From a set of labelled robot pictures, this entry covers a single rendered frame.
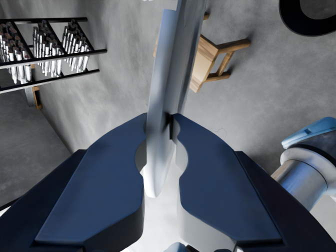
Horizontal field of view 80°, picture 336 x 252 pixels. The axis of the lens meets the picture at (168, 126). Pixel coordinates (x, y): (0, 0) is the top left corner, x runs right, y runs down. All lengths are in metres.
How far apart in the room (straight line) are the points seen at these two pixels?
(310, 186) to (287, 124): 0.81
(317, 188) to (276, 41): 0.83
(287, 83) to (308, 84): 0.09
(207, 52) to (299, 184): 0.67
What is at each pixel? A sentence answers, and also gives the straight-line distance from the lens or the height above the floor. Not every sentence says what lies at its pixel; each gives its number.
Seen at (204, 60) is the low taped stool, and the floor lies 0.33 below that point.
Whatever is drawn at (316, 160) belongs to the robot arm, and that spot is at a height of 0.71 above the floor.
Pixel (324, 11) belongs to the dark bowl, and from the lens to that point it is 1.13.
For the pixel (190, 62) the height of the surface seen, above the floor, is 0.88.
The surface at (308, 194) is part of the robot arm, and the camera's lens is 0.45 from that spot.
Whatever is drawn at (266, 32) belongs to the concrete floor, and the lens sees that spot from 1.19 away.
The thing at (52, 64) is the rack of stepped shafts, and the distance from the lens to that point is 2.19.
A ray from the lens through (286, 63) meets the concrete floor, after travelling 1.17.
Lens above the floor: 1.11
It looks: 39 degrees down
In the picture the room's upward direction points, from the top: 117 degrees counter-clockwise
